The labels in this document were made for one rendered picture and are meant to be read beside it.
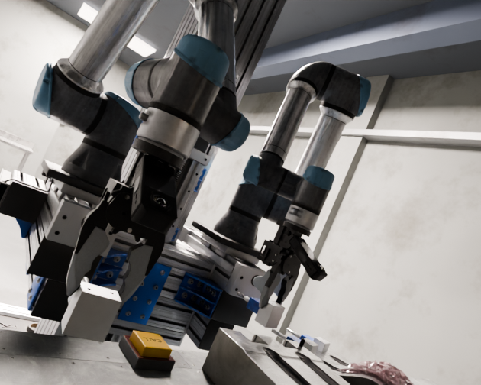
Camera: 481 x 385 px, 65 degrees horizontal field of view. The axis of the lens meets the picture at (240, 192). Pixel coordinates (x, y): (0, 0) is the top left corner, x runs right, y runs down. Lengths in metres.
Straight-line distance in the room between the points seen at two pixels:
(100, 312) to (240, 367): 0.34
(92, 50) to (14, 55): 6.64
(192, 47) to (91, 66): 0.47
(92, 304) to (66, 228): 0.41
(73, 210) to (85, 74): 0.31
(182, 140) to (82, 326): 0.25
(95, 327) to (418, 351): 2.90
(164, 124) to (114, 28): 0.47
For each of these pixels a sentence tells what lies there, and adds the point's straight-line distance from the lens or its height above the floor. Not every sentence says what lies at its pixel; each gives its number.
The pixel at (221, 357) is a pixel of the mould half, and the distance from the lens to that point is 0.80.
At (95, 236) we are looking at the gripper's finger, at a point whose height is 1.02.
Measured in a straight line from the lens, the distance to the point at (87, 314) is 0.50.
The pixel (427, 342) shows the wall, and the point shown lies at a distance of 3.22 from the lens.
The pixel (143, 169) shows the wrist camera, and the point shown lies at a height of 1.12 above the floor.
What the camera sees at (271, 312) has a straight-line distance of 0.92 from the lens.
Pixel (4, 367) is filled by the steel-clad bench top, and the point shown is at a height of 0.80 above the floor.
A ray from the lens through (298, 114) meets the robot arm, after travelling 1.13.
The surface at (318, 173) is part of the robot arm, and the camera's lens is 0.92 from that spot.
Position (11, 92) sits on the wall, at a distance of 7.51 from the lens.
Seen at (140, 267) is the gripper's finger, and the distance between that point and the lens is 0.51.
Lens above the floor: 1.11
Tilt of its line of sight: 4 degrees up
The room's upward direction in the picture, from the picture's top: 24 degrees clockwise
